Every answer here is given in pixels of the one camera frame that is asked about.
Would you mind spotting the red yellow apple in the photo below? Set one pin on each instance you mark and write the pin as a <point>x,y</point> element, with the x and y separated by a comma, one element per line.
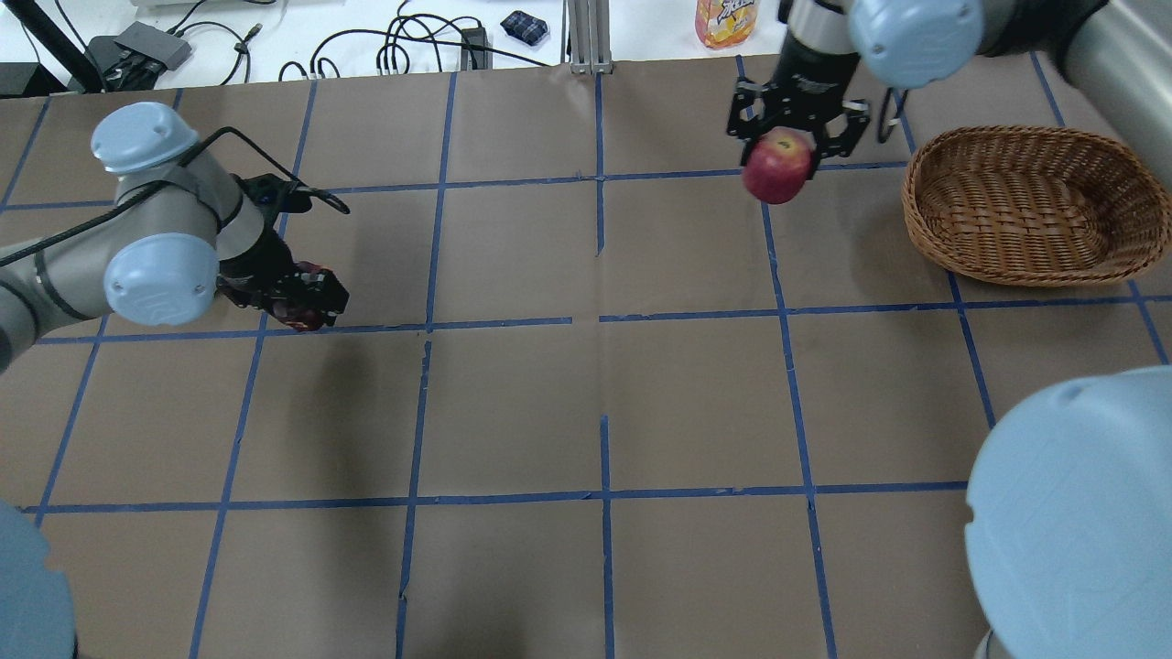
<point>778,166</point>

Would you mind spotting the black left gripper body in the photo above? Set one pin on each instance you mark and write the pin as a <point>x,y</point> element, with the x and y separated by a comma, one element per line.
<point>259,266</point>

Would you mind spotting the aluminium frame post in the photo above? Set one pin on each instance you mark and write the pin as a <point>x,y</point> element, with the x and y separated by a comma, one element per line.
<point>588,37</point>

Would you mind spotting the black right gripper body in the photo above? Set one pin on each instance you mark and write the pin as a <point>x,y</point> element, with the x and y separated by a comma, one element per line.
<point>811,64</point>

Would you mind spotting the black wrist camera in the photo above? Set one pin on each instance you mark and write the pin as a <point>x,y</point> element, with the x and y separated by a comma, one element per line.
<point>274,195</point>

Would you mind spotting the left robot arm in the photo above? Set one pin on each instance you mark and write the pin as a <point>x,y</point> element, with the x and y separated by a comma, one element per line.
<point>182,231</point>

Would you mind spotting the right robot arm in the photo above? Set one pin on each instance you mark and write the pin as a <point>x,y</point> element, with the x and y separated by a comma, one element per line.
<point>1115,53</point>

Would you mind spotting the orange juice bottle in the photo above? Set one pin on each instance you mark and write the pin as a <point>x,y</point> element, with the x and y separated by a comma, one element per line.
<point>724,24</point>

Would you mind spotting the wicker basket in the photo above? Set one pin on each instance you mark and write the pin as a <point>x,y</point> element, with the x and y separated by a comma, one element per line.
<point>1035,206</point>

